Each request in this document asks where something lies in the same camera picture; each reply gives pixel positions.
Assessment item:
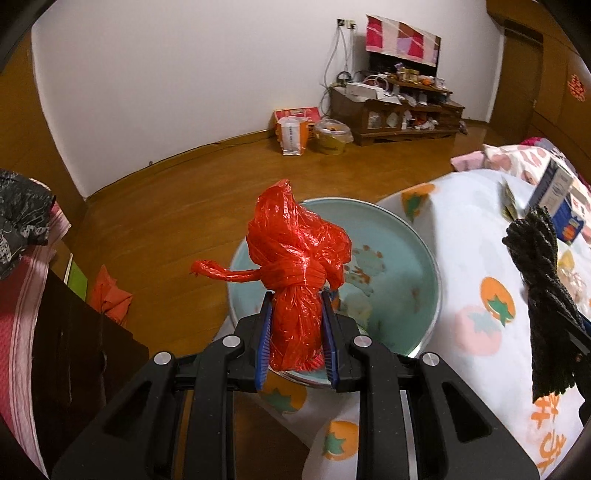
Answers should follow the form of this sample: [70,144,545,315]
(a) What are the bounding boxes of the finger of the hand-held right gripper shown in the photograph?
[555,311,591,401]

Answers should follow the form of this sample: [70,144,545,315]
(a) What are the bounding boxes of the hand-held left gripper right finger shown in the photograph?
[321,291,541,480]

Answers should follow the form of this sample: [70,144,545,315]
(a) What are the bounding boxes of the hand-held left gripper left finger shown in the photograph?
[51,291,275,480]

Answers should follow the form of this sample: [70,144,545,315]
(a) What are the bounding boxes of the black knotted rope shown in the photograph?
[502,206,585,400]

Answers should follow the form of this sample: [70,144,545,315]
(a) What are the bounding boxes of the teal metal bucket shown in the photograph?
[226,198,441,388]

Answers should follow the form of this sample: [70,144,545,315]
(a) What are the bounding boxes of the red plastic bag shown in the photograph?
[190,179,354,372]

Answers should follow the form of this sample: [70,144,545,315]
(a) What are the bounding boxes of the blue milk carton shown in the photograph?
[551,187,591,245]

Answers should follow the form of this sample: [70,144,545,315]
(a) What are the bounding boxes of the fruit print white tablecloth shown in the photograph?
[217,168,591,480]

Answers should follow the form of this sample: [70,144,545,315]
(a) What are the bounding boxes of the dark green gold wrapper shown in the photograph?
[501,180,520,222]

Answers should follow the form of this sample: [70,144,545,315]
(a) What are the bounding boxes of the orange crumpled cloth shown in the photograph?
[88,265,134,328]

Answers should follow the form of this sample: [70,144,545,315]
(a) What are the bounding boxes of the white milk carton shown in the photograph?
[526,159,575,217]

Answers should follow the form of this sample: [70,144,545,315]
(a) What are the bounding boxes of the dark wooden cabinet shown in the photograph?
[34,270,151,476]

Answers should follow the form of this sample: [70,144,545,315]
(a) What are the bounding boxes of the white heart print quilt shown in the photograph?
[482,136,591,185]

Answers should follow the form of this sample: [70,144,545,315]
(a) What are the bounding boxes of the green flat board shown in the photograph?
[65,251,88,303]

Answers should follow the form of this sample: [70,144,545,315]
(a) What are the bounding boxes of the yellow plastic tub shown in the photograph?
[314,117,354,156]

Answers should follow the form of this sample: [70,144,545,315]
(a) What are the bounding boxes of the white orange paper bag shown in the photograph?
[277,117,308,157]

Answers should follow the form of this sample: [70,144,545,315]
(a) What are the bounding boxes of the bed with pink sheet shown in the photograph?
[450,151,485,172]

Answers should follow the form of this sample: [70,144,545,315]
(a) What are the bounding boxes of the brown wooden wardrobe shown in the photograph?
[487,0,591,195]

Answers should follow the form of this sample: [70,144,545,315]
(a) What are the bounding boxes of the wooden television cabinet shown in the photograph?
[329,76,466,147]

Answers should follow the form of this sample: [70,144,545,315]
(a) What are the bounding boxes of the orange cardboard box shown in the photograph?
[272,107,324,139]

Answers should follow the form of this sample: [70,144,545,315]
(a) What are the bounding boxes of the pink striped blanket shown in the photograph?
[0,203,72,476]

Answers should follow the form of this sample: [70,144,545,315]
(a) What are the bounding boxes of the white flat box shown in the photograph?
[346,82,387,100]

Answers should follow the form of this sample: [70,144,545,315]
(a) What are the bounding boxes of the red paper decoration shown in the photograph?
[567,74,589,102]

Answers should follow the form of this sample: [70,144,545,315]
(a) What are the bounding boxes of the plain brown wooden door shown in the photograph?
[501,27,543,134]

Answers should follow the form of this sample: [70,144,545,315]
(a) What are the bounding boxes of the black printed jacket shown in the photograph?
[0,168,56,278]

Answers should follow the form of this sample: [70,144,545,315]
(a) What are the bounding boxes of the pink patchwork cover cloth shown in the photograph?
[365,14,439,65]

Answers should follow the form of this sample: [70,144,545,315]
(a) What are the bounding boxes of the wooden door with glass transom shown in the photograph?
[0,32,88,204]

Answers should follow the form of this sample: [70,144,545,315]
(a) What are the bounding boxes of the hanging cables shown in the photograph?
[321,25,352,116]

